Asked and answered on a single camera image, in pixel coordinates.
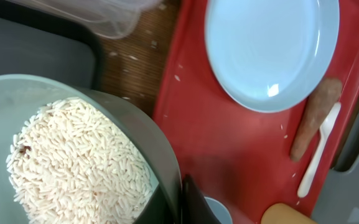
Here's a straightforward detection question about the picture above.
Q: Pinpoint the clear plastic container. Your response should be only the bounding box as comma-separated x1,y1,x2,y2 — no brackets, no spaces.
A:
13,0,162,39

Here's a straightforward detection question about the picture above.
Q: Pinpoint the black rectangular bin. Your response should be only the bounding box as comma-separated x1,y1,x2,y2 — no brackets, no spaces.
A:
0,1,105,90

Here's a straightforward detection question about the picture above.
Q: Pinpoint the yellow plastic cup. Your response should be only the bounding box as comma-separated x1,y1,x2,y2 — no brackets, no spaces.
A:
261,203,317,224

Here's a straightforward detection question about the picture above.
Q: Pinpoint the uncooked white rice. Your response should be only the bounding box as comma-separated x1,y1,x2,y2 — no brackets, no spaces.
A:
6,97,154,223

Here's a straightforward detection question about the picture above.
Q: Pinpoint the grey dishwasher rack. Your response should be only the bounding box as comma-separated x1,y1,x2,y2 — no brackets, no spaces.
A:
312,110,359,224

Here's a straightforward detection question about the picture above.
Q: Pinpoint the large light blue plate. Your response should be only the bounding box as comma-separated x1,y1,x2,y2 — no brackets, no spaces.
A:
205,0,340,113

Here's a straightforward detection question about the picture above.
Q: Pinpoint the small light blue plate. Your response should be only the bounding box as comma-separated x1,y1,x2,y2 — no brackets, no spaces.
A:
205,196,233,224

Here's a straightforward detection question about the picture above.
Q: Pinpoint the green bowl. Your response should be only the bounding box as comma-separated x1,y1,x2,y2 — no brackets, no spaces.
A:
0,74,182,223

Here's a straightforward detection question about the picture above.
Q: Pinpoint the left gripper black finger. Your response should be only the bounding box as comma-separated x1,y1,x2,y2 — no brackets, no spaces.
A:
182,174,220,224

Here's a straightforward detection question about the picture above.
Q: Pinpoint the white plastic spoon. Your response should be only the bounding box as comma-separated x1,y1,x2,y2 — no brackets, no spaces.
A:
297,102,341,198

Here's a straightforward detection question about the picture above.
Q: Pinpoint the red plastic tray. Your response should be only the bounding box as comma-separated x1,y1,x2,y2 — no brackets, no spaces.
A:
153,0,359,223

